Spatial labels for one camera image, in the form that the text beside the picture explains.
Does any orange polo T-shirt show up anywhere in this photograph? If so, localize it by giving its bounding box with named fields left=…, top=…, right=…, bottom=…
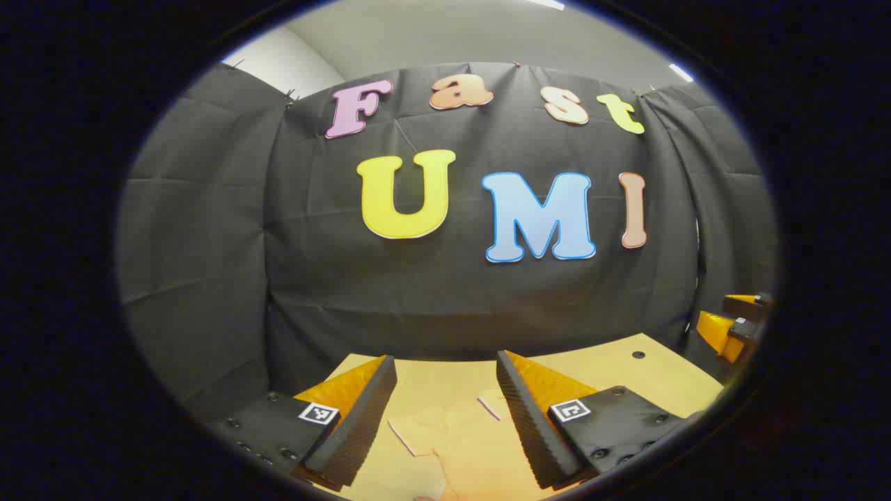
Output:
left=387, top=390, right=551, bottom=501

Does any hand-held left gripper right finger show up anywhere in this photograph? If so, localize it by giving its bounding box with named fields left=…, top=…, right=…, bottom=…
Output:
left=496, top=350, right=704, bottom=490

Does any black backdrop cloth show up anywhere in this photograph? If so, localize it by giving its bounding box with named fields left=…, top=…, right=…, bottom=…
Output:
left=117, top=61, right=779, bottom=425

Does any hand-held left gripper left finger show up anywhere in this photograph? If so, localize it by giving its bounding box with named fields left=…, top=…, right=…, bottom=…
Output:
left=209, top=355, right=397, bottom=491

